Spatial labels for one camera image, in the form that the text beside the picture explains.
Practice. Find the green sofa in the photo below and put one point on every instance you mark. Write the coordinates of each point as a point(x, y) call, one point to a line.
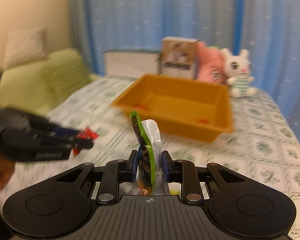
point(40, 86)

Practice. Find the blue star curtain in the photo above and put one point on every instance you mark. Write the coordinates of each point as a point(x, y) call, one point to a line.
point(269, 29)

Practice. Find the orange plastic tray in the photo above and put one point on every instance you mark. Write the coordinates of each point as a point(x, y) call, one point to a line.
point(187, 108)

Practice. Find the pink star plush toy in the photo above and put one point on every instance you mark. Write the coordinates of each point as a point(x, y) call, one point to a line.
point(210, 64)

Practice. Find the white flat box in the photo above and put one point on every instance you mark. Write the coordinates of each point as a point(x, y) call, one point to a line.
point(131, 63)

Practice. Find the green zigzag cushion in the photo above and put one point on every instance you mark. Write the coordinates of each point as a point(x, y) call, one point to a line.
point(64, 79)

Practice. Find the brown product box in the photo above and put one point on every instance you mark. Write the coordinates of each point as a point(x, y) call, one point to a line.
point(179, 57)

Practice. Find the left hand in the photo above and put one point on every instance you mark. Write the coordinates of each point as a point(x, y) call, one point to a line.
point(7, 168)

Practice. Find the green floral tablecloth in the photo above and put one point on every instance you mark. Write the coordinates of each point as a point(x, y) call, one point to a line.
point(262, 145)

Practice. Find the red candy packet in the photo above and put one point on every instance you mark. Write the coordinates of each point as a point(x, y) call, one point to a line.
point(86, 136)

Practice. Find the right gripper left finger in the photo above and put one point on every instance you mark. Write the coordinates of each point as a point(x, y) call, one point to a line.
point(116, 172)

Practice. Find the white green snack pouch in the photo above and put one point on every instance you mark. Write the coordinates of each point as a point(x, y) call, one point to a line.
point(150, 179)

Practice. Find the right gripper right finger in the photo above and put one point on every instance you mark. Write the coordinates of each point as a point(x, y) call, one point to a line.
point(183, 172)

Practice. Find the white bunny plush toy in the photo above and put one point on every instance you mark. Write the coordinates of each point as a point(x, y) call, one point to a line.
point(237, 69)

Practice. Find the white pillow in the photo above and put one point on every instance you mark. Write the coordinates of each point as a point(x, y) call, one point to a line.
point(24, 46)

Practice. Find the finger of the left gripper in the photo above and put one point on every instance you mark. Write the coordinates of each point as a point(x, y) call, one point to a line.
point(65, 144)
point(62, 129)

